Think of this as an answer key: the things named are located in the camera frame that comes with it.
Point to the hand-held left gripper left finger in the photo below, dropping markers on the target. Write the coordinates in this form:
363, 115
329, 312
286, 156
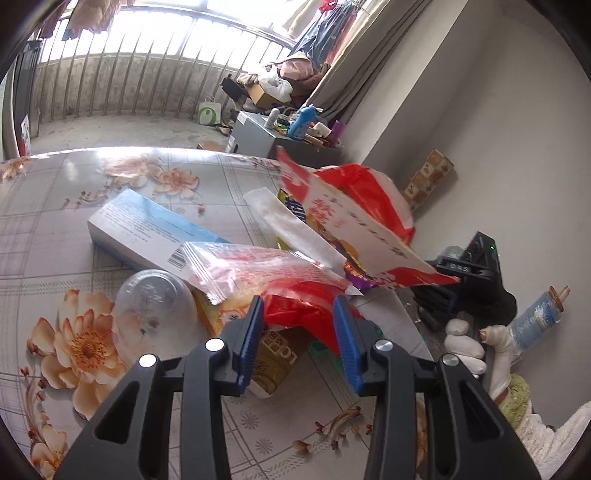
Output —
249, 344

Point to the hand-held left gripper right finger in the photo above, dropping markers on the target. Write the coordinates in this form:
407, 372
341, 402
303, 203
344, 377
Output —
347, 346

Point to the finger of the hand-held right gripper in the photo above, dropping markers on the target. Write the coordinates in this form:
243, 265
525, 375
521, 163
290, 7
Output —
436, 314
450, 267

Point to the gold packet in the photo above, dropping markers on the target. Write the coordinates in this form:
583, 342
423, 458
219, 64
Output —
272, 364

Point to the yellow snack wrapper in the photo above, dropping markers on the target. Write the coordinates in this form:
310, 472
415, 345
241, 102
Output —
226, 314

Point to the red foil wrapper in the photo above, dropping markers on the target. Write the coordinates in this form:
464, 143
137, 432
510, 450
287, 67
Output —
300, 307

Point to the purple yellow snack bag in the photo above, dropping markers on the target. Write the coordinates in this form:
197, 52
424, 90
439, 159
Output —
358, 271

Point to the clear red printed packet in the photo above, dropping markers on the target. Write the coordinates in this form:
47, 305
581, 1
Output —
240, 267

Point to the clear plastic cup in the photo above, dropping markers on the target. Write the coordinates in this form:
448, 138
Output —
152, 314

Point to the red and white snack bag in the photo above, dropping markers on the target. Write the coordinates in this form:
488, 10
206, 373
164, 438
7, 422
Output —
351, 221

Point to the red white plastic bag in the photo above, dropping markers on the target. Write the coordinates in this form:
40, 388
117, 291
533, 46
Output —
364, 189

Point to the blue white cardboard box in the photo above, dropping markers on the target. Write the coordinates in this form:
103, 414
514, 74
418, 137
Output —
138, 221

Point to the person's right forearm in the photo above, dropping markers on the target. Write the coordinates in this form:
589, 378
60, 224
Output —
540, 429

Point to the person's right hand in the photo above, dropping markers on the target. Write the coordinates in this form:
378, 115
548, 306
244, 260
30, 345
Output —
466, 348

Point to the clear bottle blue label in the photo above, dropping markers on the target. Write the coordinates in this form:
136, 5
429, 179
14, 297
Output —
540, 318

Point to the patterned beige box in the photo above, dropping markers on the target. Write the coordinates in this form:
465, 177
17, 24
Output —
429, 180

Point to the brown wooden stool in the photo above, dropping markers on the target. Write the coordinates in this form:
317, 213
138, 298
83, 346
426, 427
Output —
212, 146

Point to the grey cabinet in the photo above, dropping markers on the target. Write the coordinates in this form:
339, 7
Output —
251, 136

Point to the grey curtain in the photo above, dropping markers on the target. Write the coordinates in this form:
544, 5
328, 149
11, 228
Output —
369, 69

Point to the floral tablecloth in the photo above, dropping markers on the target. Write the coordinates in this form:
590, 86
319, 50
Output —
55, 230

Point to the small white bottle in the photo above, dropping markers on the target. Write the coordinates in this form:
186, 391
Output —
270, 120

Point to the white green shopping bag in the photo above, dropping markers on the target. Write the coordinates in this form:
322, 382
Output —
210, 113

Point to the brown cardboard box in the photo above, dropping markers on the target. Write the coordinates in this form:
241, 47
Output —
263, 94

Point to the pink clothes pile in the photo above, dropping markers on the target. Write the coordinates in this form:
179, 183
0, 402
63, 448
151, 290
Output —
298, 69

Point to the hanging blue garments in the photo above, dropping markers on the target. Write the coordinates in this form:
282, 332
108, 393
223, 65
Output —
332, 32

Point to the metal railing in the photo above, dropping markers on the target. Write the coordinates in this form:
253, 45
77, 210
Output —
138, 78

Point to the colourful packet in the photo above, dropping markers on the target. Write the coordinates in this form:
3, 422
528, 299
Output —
25, 128

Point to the dark grey panel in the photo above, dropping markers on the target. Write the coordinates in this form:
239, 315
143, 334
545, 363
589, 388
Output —
27, 83

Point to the hanging peach garment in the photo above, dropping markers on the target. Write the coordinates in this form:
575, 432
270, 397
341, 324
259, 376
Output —
92, 16

